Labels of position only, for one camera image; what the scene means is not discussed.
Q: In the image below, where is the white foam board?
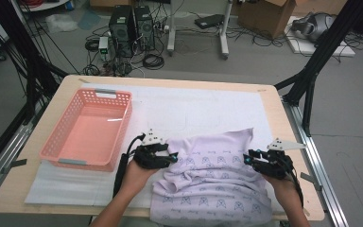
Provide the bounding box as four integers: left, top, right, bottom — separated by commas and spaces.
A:
284, 15, 356, 58

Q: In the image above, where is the clear plastic bag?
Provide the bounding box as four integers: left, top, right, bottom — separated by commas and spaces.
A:
45, 12, 78, 34

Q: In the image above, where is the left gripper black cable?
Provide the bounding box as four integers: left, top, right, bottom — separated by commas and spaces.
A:
112, 132, 147, 198

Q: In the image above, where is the lilac towel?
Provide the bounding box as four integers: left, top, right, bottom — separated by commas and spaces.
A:
149, 127, 273, 227

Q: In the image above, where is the brown cardboard box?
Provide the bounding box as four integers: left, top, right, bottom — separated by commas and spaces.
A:
236, 0, 297, 41
292, 0, 348, 17

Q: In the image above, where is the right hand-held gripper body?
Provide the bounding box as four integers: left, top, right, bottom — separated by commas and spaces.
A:
253, 137, 306, 181

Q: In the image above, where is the blue floor sheet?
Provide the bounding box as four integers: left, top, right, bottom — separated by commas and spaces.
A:
77, 9, 102, 31

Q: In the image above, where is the white metal stand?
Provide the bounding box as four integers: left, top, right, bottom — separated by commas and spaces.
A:
166, 0, 234, 61

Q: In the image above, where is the person's right hand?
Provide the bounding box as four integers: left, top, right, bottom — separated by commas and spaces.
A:
263, 175, 299, 204

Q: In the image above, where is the round white table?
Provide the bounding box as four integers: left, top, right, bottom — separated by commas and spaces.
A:
18, 0, 70, 13

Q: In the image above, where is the white power supply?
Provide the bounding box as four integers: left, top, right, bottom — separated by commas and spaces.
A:
97, 36, 110, 61

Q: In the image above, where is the coiled black cable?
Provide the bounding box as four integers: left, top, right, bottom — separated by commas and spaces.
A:
142, 53, 165, 71

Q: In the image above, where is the black computer tower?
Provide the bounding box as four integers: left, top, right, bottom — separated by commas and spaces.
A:
133, 5, 156, 51
108, 4, 136, 59

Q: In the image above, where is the black flat device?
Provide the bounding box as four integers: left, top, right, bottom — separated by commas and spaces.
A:
194, 13, 225, 30

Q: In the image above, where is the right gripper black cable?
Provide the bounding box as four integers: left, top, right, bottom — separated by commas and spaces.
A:
283, 157, 304, 209

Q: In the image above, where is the black metal frame strut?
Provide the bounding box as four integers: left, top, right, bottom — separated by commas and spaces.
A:
0, 0, 70, 126
273, 0, 363, 138

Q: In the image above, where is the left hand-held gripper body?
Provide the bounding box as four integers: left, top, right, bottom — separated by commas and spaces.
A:
133, 128, 170, 169

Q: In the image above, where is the grey metal bracket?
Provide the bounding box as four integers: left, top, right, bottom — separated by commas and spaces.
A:
0, 158, 28, 175
300, 171, 323, 192

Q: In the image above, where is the grey rounded device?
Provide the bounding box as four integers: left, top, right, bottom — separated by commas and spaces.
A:
291, 11, 337, 44

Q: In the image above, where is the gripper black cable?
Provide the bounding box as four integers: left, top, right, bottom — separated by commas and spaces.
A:
283, 157, 304, 209
112, 132, 147, 198

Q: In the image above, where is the aluminium rail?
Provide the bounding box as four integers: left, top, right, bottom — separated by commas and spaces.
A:
0, 103, 43, 206
282, 97, 349, 227

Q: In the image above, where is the pink plastic basket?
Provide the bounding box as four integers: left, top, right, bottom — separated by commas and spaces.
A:
38, 88, 133, 173

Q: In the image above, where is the white grid mat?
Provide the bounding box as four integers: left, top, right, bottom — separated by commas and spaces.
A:
24, 82, 289, 213

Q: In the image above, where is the person's left hand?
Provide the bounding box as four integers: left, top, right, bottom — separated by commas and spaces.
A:
120, 160, 161, 197

